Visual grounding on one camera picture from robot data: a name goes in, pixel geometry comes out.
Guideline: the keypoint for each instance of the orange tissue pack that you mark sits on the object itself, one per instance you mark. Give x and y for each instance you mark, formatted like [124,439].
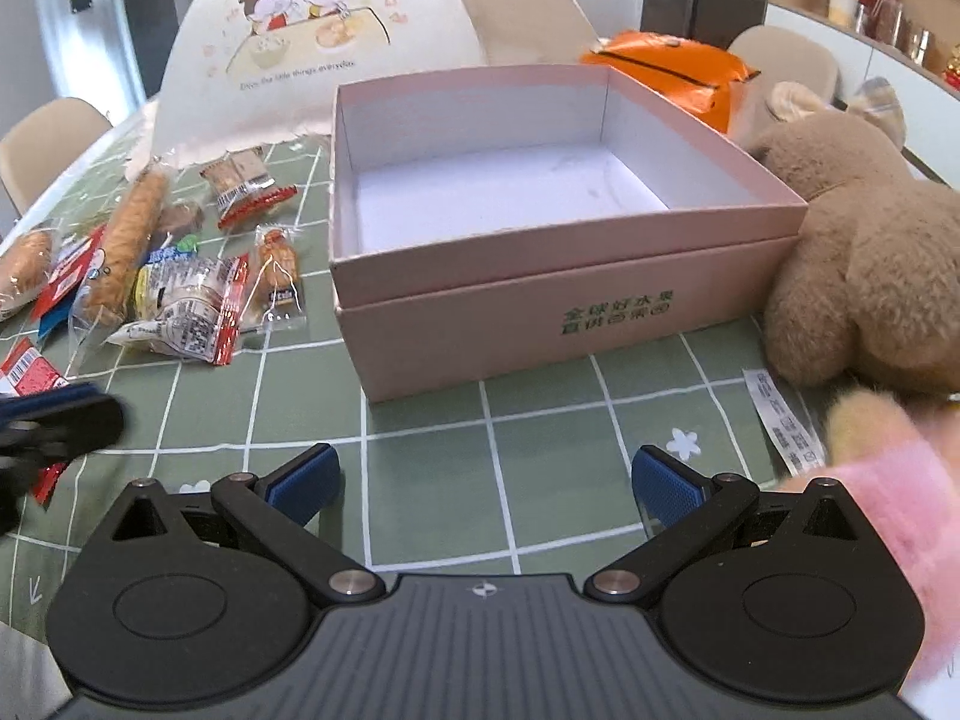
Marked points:
[704,80]

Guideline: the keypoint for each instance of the green checked tablecloth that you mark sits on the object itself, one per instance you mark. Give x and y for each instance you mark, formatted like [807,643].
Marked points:
[524,473]

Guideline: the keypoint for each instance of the red snack packet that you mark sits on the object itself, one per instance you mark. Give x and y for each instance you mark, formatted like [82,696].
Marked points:
[26,372]

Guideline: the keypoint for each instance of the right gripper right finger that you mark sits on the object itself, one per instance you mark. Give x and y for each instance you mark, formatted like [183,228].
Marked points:
[697,515]

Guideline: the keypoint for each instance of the cartoon mesh food cover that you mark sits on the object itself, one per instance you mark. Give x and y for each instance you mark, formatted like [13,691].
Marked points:
[245,73]

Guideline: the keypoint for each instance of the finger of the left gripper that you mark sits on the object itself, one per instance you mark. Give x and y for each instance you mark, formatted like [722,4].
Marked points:
[62,422]

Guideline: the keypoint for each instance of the beige chair right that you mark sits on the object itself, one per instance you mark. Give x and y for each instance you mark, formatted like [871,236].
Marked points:
[780,55]

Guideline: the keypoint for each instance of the blue hawthorn snack packet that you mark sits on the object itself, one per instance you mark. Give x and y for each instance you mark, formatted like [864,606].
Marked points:
[176,237]

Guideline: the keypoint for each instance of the pink cardboard box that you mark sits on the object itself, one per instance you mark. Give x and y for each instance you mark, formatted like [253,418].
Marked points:
[487,220]

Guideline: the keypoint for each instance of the bread roll packet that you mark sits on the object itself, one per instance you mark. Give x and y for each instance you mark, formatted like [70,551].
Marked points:
[26,267]

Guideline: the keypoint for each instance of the pink yellow plush toy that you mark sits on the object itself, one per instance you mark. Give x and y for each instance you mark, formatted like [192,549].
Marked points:
[900,463]

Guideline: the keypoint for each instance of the white quail egg snack packet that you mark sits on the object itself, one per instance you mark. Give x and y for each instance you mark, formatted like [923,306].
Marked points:
[187,308]

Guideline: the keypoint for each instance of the beige chair left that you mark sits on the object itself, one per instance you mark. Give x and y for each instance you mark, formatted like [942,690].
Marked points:
[43,144]

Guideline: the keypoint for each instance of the small sausage snack packet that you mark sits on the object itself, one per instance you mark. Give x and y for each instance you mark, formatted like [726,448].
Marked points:
[276,301]

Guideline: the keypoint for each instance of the red edged biscuit packet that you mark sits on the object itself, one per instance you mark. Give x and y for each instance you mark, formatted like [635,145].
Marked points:
[243,188]

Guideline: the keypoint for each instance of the white plush care label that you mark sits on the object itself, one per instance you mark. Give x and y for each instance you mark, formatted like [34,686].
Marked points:
[796,445]

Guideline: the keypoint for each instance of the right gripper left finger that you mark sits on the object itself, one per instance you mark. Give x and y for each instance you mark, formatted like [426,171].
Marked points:
[270,513]

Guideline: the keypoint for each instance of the brown plush bear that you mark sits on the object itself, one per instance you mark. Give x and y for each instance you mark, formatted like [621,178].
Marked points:
[872,286]

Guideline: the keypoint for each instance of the long bread stick packet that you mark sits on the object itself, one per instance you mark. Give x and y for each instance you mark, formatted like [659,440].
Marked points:
[100,306]

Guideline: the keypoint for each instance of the beige chair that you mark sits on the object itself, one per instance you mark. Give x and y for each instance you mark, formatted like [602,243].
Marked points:
[43,144]
[780,55]

